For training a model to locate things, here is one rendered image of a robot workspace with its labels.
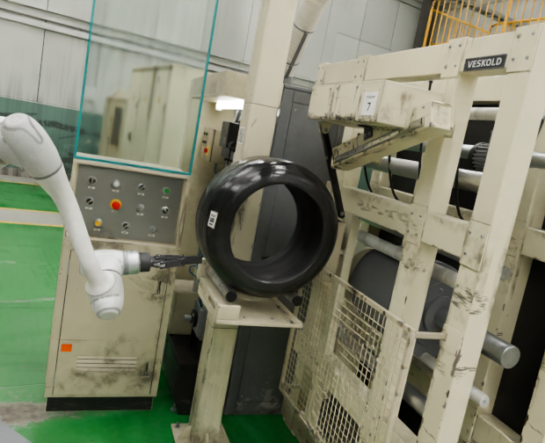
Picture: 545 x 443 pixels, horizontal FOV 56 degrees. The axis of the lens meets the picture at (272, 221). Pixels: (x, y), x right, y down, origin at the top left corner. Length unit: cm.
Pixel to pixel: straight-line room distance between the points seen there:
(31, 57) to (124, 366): 853
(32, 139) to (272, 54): 113
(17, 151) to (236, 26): 1045
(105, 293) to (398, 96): 119
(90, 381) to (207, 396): 62
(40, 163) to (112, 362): 143
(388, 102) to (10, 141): 118
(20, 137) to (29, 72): 917
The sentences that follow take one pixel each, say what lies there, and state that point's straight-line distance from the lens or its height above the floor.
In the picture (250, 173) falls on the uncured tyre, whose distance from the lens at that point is 192.
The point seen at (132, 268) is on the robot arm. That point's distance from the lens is 197.
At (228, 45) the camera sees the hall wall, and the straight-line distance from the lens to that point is 1178.
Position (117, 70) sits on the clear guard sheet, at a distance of 255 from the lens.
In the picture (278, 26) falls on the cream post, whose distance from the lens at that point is 235.
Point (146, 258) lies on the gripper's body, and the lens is 197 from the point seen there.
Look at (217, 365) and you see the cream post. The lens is 254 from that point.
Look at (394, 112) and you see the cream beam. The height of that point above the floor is 168.
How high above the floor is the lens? 151
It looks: 9 degrees down
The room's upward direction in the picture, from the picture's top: 11 degrees clockwise
